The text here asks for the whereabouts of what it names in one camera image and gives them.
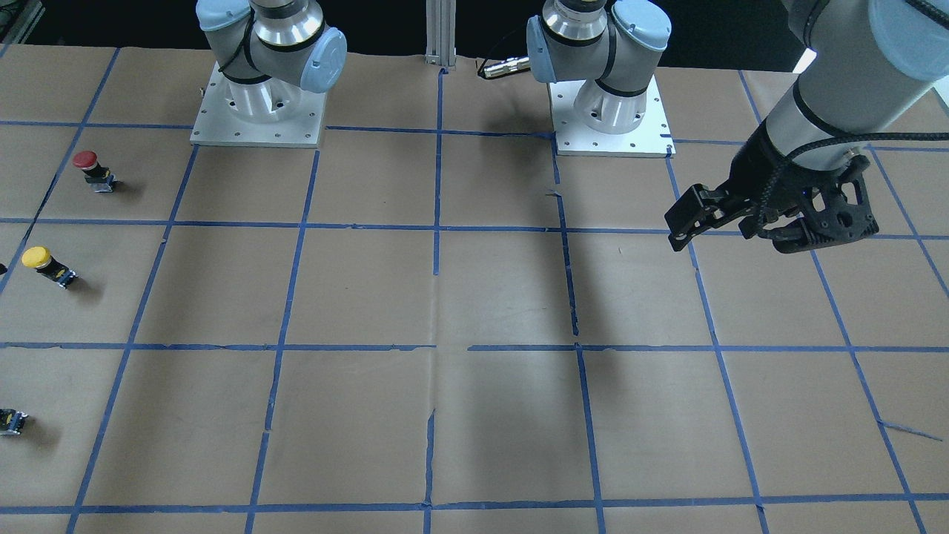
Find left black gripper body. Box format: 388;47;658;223
727;125;880;254

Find yellow push button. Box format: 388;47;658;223
21;245;78;289

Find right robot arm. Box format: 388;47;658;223
196;1;347;124

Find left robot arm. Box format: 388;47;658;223
526;1;947;254

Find red push button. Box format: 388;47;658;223
72;150;116;193

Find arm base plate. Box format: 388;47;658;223
548;77;675;158
190;64;328;149

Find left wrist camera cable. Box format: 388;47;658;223
756;132;949;216

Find aluminium frame post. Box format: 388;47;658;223
425;0;457;70

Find small black switch block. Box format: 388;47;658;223
0;408;30;435

